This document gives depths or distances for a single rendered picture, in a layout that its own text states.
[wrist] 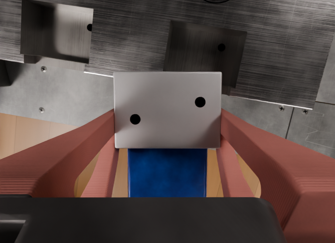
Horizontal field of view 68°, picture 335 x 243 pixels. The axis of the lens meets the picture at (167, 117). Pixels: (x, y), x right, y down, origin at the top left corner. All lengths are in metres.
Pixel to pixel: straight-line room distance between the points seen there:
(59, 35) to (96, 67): 0.06
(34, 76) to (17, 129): 0.07
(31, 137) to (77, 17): 0.17
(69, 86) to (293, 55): 0.23
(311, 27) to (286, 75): 0.03
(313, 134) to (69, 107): 0.27
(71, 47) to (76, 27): 0.02
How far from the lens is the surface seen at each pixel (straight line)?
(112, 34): 0.19
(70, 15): 0.23
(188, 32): 0.21
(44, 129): 0.33
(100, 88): 0.29
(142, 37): 0.18
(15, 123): 0.35
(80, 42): 0.23
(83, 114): 0.30
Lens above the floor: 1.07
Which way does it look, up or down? 78 degrees down
